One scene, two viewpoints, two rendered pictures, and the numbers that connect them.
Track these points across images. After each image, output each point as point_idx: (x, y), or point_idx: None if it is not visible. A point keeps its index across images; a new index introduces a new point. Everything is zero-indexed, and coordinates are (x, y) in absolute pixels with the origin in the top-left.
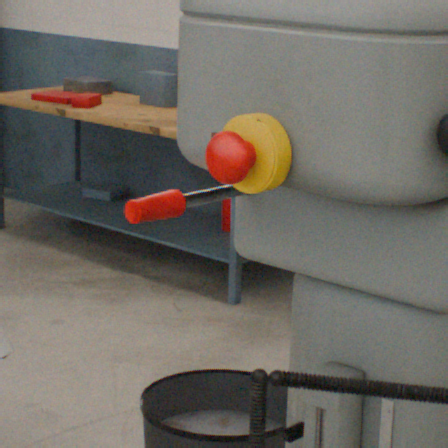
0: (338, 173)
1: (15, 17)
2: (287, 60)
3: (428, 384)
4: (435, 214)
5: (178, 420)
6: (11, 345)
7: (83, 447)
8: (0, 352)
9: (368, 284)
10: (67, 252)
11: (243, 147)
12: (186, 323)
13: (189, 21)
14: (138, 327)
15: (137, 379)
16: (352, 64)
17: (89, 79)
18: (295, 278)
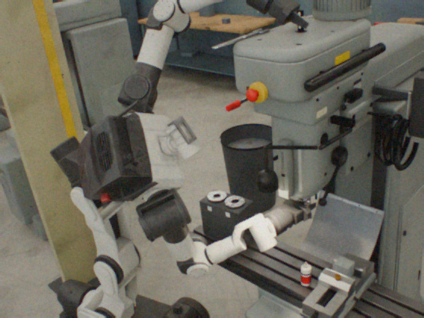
0: (280, 97)
1: None
2: (264, 69)
3: (310, 142)
4: (307, 101)
5: (233, 144)
6: (201, 146)
7: (198, 155)
8: (198, 148)
9: (291, 119)
10: (179, 79)
11: (255, 93)
12: (229, 103)
13: (236, 57)
14: (211, 107)
15: (214, 127)
16: (281, 70)
17: None
18: (271, 116)
